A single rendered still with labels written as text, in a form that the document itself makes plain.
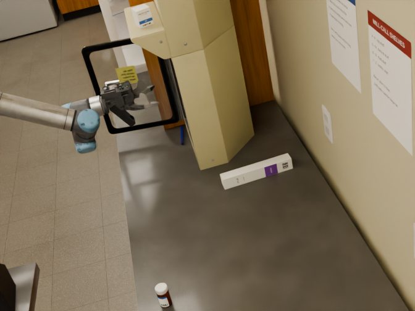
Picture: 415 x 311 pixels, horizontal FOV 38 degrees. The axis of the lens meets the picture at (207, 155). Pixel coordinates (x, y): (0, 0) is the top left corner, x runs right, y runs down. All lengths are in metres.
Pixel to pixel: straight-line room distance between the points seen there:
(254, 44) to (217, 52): 0.40
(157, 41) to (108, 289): 1.67
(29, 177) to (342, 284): 3.09
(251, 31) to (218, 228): 0.87
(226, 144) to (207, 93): 0.23
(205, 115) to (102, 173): 2.13
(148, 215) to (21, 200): 2.22
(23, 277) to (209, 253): 0.62
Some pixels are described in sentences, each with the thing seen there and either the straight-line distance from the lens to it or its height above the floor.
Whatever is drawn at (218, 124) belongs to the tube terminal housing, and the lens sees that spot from 2.19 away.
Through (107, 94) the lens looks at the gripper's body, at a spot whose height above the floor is 1.28.
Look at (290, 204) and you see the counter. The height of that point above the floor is 0.94.
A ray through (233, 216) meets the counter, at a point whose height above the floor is 0.94.
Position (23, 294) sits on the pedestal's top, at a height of 0.94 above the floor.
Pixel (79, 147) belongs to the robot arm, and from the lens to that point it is 2.20.
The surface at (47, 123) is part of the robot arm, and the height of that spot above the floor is 1.31.
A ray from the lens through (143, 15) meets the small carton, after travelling 2.07.
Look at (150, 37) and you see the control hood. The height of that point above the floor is 1.50.
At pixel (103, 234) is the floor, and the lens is 3.68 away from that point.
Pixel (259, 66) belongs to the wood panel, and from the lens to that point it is 2.55.
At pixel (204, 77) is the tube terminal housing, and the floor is 1.31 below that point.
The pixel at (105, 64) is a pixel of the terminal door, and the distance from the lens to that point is 2.41.
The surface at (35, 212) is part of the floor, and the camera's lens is 4.09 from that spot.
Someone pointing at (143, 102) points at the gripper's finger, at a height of 1.23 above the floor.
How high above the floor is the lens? 2.23
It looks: 33 degrees down
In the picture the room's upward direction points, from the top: 14 degrees counter-clockwise
